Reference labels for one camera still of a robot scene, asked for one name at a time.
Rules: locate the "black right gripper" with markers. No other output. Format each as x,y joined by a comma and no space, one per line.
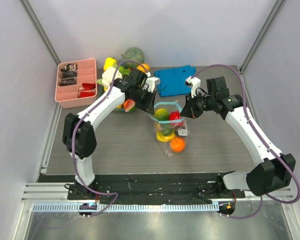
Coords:
192,106

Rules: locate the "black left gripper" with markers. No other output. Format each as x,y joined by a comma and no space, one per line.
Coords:
149,105

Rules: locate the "yellow lemon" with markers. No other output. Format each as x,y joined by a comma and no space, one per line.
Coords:
161,114

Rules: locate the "red apple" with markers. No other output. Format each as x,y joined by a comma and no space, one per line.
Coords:
175,116

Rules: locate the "clear zip top bag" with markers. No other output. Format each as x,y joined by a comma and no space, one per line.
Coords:
181,131

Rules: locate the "green orange mango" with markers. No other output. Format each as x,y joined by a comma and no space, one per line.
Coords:
167,131

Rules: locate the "yellow banana bunch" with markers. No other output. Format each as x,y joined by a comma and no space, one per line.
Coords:
158,127

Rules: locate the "orange fruit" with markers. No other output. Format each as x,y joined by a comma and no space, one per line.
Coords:
177,144

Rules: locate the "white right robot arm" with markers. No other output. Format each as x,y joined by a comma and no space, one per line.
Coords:
270,173

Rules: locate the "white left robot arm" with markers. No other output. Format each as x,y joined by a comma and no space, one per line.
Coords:
79,129

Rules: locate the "watermelon slice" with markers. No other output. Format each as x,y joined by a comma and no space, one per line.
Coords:
128,105

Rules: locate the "green fruit basket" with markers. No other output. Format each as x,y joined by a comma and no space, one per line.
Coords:
119,108

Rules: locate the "blue folded cloth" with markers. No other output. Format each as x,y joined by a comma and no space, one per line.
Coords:
172,81

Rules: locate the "orange yellow mango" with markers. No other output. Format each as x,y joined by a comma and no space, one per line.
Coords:
143,67

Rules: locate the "green leafy vegetable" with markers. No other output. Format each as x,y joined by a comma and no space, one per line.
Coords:
124,71

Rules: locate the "white cauliflower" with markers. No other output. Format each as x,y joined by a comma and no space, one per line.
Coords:
109,75

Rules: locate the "green melon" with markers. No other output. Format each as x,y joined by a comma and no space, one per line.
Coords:
136,55

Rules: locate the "yellow bell pepper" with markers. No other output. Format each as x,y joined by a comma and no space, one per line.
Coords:
109,62

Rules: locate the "pink organizer tray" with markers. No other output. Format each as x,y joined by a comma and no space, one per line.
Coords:
76,83

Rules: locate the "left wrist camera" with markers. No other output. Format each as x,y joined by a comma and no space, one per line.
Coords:
149,85

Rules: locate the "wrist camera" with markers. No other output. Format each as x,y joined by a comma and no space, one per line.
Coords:
149,85
194,83

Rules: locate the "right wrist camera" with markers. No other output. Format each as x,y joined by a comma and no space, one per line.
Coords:
194,83

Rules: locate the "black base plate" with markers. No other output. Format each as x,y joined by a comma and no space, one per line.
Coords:
149,189

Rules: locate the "white slotted cable duct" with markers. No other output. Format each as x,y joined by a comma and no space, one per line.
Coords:
93,208

